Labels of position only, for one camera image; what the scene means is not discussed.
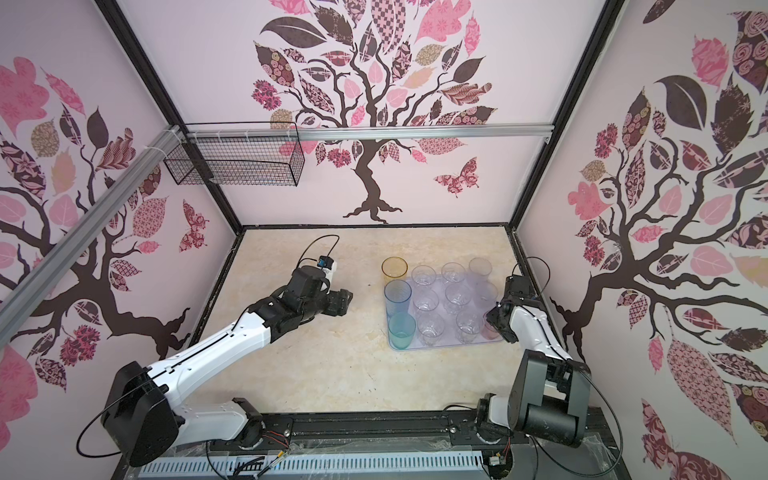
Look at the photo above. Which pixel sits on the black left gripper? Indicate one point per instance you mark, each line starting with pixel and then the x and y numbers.
pixel 339 302

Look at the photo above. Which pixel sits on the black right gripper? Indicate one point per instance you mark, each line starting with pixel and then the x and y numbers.
pixel 494 316

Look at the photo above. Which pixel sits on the clear cup back row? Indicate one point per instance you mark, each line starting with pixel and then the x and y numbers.
pixel 486 294
pixel 469 325

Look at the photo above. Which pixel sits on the frosted dimpled clear cup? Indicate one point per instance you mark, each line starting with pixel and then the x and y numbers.
pixel 479 269

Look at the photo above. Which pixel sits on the clear faceted glass tumbler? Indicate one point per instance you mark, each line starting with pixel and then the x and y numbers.
pixel 453 273

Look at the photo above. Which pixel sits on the blue ribbed plastic cup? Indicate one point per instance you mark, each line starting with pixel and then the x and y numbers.
pixel 397 294

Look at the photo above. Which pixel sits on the amber plastic cup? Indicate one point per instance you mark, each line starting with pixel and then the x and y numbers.
pixel 394 267

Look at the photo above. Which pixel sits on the clear glass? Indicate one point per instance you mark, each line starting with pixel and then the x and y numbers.
pixel 431 328
pixel 423 276
pixel 425 300

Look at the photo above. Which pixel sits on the teal dimpled plastic cup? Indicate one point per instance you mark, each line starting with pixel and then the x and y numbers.
pixel 401 330

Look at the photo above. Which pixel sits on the pink plastic cup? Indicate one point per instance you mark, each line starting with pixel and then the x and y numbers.
pixel 489 332

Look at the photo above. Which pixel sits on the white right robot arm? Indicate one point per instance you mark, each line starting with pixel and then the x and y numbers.
pixel 551 391

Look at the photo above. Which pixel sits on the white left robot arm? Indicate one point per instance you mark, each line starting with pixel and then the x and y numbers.
pixel 146 413

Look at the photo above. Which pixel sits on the lilac plastic tray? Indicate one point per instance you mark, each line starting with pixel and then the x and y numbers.
pixel 450 336

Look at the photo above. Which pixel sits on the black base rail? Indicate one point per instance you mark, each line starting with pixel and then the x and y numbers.
pixel 372 423

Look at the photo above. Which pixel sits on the black wire mesh basket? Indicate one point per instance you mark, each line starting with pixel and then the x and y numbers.
pixel 261 153

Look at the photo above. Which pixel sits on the white perforated cable duct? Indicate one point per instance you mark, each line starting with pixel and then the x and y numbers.
pixel 394 465

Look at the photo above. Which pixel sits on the aluminium rail back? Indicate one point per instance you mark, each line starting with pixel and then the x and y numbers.
pixel 372 132

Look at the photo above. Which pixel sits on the aluminium rail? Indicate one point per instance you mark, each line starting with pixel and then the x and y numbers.
pixel 372 132
pixel 24 299

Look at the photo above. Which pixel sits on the aluminium rail left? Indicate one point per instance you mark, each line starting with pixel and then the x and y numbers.
pixel 24 299

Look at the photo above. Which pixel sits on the black corner frame post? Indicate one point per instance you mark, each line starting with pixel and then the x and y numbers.
pixel 606 22

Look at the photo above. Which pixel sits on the black left corner post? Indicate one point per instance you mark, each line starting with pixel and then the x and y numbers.
pixel 123 32

